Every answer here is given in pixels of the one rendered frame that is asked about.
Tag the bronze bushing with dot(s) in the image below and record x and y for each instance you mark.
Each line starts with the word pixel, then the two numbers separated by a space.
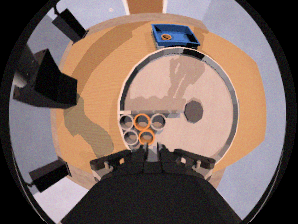
pixel 142 140
pixel 166 37
pixel 137 125

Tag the dark blue open crate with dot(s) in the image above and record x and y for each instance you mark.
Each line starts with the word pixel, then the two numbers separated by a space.
pixel 177 32

